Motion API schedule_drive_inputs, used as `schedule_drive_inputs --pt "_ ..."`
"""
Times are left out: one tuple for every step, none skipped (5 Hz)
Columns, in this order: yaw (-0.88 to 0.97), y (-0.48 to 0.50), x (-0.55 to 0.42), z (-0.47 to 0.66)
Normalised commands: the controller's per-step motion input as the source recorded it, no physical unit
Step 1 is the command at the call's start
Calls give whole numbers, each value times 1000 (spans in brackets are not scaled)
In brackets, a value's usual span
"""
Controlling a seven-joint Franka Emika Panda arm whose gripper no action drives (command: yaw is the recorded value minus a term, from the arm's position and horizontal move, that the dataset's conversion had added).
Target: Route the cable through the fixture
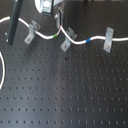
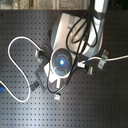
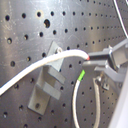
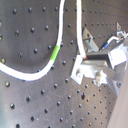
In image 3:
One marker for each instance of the grey metal cable clip bracket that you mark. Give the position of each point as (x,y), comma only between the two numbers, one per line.
(44,88)

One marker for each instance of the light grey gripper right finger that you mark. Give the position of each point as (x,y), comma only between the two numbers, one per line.
(103,75)

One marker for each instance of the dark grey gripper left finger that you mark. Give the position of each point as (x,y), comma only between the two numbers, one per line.
(116,55)

